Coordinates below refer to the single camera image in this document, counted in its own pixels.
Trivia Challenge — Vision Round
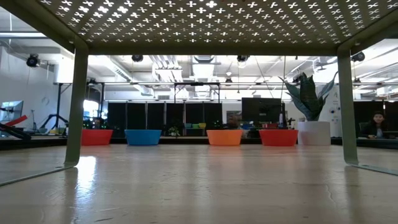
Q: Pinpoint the black partition wall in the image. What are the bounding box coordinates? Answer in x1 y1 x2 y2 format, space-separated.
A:
107 101 223 138

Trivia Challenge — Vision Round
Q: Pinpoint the person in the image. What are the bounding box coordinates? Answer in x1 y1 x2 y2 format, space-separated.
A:
360 111 389 139

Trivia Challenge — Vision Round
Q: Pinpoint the red plastic mini bowl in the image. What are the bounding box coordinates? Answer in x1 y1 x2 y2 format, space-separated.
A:
81 129 114 146
259 129 299 147

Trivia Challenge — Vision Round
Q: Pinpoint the red bar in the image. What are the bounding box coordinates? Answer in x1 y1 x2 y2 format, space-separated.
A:
4 114 28 127

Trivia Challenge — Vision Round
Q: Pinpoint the blue plastic mini bowl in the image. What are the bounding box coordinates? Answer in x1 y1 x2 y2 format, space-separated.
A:
124 129 162 146

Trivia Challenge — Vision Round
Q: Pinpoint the green perforated metal riser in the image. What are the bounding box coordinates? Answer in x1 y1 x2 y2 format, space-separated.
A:
0 0 398 187

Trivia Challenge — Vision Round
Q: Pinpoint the green artificial plant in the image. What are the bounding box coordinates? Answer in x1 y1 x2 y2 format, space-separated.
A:
279 71 339 122

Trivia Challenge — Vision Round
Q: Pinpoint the orange plastic mini bowl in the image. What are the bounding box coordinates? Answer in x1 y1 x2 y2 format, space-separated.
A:
206 129 244 146

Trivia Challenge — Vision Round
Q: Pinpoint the black tripod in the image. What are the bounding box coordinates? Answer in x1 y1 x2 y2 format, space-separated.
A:
40 113 69 130

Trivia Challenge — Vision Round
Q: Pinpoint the black computer monitor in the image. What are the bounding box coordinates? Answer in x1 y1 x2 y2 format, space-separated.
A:
241 97 285 124

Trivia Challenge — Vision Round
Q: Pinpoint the white plant pot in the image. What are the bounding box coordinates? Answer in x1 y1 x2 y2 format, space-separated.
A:
297 121 331 146

